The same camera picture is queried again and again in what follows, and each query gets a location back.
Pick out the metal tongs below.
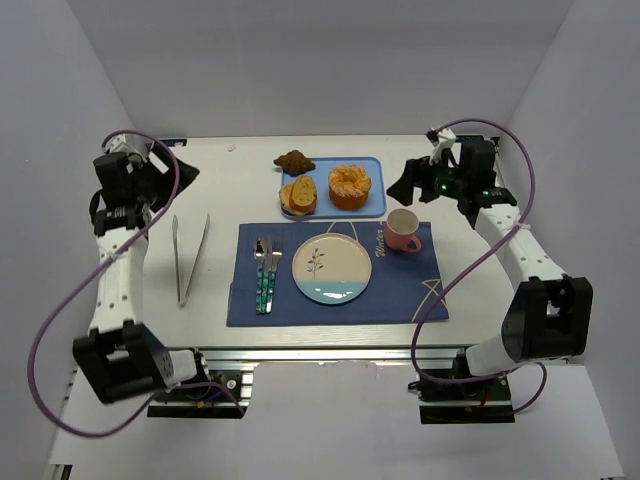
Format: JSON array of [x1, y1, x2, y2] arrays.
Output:
[[171, 214, 211, 308]]

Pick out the brown croissant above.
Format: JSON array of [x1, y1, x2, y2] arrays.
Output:
[[273, 150, 316, 176]]

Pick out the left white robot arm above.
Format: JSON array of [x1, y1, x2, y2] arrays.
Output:
[[73, 147, 207, 404]]

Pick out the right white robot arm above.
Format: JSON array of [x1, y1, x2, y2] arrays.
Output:
[[387, 140, 593, 380]]

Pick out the sliced toast bread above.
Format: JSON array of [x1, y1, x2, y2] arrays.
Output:
[[279, 175, 318, 216]]

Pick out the blue plastic tray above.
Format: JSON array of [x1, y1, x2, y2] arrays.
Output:
[[278, 157, 386, 220]]

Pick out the pink mug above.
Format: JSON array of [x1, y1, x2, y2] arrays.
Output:
[[383, 208, 422, 253]]

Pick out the left blue label sticker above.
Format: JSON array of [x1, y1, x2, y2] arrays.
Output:
[[162, 138, 187, 147]]

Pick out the blue label sticker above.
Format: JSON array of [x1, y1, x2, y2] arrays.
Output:
[[162, 138, 187, 147], [456, 134, 485, 143]]

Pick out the right blue label sticker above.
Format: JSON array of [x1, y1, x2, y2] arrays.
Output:
[[456, 134, 485, 143]]

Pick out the round orange sugared bun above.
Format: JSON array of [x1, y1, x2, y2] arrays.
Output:
[[328, 164, 372, 211]]

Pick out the blue cloth placemat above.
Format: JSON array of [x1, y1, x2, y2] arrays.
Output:
[[226, 221, 442, 328]]

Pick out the white and blue plate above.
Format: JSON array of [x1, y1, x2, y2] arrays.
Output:
[[291, 233, 372, 305]]

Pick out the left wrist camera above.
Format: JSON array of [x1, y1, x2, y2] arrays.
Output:
[[102, 133, 168, 174]]

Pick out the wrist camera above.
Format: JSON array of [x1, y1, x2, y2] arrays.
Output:
[[102, 133, 168, 174], [426, 128, 457, 165]]

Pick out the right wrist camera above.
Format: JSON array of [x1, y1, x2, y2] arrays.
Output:
[[426, 128, 457, 165]]

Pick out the spoon with green handle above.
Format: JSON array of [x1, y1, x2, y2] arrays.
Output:
[[253, 238, 267, 315]]

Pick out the fork with green handle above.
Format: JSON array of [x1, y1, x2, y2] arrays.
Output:
[[266, 237, 283, 314]]

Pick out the aluminium table edge rail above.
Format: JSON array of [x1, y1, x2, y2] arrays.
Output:
[[203, 347, 460, 369]]

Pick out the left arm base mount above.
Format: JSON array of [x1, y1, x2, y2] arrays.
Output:
[[147, 370, 253, 419]]

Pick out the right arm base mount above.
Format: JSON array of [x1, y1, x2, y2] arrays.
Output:
[[407, 347, 515, 425]]

